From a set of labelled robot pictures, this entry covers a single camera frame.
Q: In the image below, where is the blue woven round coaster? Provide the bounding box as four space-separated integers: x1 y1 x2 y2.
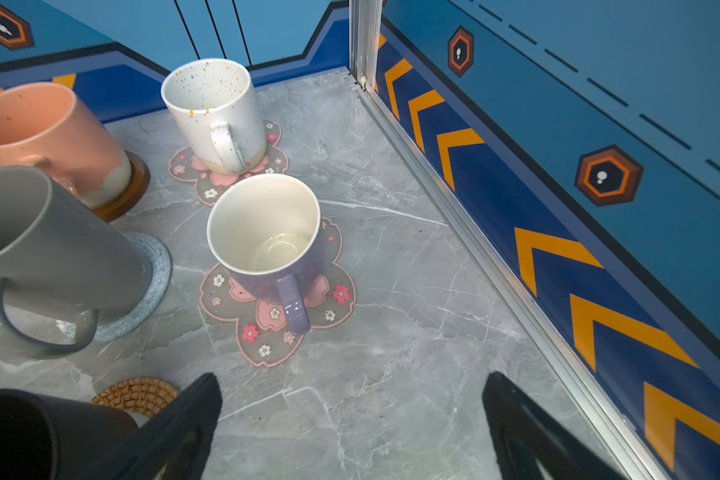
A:
56 232 174 344

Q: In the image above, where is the grey green mug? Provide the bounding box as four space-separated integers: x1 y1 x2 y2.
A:
0 166 117 359

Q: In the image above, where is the orange peach mug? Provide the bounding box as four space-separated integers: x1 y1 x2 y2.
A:
0 82 132 209

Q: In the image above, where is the pink flower coaster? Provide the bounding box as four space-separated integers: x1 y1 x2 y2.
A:
168 119 289 207
199 218 357 368

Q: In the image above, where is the brown wooden round coaster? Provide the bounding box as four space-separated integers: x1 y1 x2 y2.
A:
93 151 151 222

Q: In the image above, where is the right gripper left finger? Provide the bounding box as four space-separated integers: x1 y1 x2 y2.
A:
83 371 224 480

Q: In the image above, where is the cream white mug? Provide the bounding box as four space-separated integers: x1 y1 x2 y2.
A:
160 58 267 175

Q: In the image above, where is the white mug purple handle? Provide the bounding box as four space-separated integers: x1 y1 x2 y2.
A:
206 173 324 335

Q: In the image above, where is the black mug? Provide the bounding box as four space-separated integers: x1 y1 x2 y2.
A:
0 389 138 479

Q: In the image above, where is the woven rattan round coaster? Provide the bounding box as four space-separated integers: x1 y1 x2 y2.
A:
91 377 180 418

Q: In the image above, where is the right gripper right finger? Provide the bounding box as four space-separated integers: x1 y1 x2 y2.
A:
482 371 623 479

